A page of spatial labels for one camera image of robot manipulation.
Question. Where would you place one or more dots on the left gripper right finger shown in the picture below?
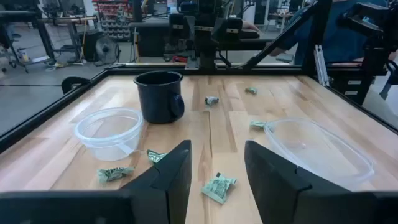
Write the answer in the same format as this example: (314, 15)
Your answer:
(280, 193)

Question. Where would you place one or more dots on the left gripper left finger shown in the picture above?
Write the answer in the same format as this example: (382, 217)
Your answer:
(168, 193)

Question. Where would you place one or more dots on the black enamel mug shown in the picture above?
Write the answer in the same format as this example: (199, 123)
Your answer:
(155, 99)

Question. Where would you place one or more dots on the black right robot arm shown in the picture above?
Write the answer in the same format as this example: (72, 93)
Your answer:
(206, 46)

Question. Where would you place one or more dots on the rectangular clear plastic container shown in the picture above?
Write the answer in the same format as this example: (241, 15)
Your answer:
(311, 149)

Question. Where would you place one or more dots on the round clear plastic container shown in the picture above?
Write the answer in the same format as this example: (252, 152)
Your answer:
(93, 146)

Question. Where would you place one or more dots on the silver aluminium strut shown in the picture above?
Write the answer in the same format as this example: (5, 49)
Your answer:
(321, 67)

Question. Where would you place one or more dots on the red tool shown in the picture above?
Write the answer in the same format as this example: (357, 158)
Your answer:
(178, 59)

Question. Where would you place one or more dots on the black background desk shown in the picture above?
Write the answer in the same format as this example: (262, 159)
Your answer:
(149, 40)

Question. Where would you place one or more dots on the black floor fan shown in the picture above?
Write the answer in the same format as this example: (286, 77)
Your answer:
(106, 49)

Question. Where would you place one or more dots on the black equipment stand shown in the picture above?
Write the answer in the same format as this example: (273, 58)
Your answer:
(373, 56)

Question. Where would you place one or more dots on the person's hand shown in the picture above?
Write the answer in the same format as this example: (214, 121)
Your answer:
(250, 26)

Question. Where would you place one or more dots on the person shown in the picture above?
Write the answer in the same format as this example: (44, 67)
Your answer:
(342, 31)

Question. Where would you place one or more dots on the red parts bin shelf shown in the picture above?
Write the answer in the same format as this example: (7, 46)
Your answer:
(113, 21)

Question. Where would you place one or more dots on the black-legged background workbench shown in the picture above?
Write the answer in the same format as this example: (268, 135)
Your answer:
(45, 40)

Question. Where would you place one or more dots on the black table-edge bracket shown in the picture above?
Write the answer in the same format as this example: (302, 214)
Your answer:
(73, 83)

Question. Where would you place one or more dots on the black rig frame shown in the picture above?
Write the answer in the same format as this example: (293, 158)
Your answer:
(315, 31)

